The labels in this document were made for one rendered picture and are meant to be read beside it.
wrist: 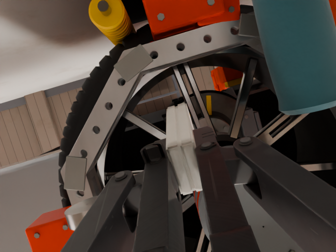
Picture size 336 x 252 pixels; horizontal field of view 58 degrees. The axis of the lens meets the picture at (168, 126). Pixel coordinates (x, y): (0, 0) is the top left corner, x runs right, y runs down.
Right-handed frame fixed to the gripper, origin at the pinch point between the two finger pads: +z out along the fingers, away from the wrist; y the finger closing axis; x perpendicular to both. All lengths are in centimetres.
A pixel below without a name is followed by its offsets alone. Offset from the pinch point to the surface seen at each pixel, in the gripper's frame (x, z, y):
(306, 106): -7.8, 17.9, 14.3
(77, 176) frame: -12.3, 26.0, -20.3
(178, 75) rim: -4.3, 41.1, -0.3
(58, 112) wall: -88, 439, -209
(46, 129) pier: -105, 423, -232
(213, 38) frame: 1.4, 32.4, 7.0
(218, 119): -31, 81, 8
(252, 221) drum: -17.6, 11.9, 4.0
